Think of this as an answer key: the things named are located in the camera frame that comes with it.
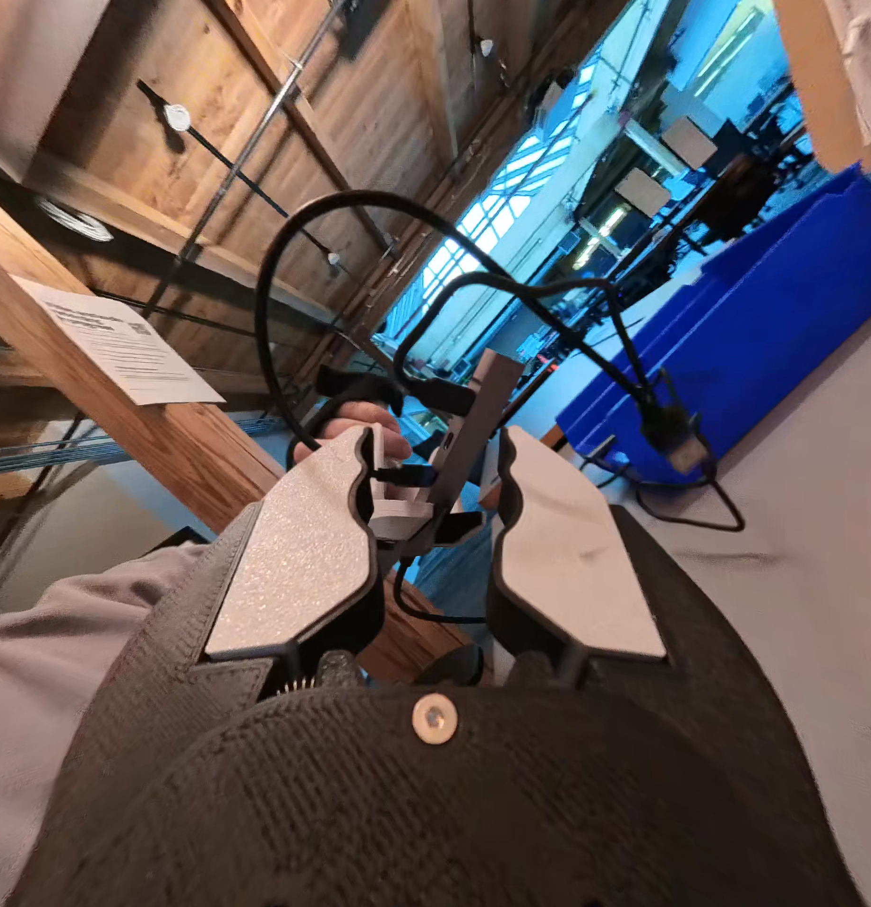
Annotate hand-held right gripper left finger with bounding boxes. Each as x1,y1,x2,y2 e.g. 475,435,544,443
205,425,384,663

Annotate wooden post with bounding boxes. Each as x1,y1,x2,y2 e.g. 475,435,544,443
0,191,479,685

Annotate thick black hub cable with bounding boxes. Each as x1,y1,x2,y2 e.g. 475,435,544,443
392,542,487,626

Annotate silver air duct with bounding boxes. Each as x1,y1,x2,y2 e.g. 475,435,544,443
35,197,116,245

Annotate blue plastic bin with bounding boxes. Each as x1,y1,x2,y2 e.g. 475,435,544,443
555,162,871,486

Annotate person's left hand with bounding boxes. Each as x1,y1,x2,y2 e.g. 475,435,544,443
309,400,413,465

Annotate wooden document board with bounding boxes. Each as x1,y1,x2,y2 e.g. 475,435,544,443
772,0,871,174

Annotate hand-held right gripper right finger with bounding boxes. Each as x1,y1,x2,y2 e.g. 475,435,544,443
487,425,668,667

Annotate grey USB hub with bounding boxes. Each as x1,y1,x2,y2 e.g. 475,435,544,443
427,353,525,529

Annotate white paper notice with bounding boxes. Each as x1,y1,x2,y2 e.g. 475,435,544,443
10,275,226,406

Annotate pale display board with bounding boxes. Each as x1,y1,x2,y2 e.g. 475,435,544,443
615,169,672,214
662,115,720,170

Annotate person's left forearm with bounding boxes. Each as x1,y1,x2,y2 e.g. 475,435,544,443
0,542,217,907

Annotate printed instruction sheets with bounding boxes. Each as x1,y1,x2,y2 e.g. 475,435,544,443
821,0,871,153

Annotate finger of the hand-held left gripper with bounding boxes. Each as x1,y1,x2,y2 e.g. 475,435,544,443
368,424,438,543
435,453,513,550

